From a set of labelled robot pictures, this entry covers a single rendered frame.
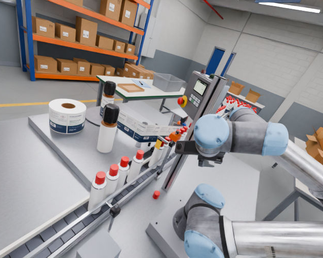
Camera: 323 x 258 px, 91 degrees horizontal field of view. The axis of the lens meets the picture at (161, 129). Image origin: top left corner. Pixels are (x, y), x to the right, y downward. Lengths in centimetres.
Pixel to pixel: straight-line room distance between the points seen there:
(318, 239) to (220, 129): 37
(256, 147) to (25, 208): 84
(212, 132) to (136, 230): 59
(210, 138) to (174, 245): 52
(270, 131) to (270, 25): 833
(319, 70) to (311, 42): 106
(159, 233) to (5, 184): 68
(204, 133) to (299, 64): 799
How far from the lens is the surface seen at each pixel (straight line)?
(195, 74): 78
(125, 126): 112
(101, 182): 63
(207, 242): 55
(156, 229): 77
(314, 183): 65
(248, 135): 39
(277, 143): 40
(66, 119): 109
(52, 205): 86
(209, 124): 36
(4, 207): 90
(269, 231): 59
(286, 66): 829
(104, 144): 96
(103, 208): 78
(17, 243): 71
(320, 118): 834
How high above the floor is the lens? 154
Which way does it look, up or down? 28 degrees down
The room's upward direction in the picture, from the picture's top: 21 degrees clockwise
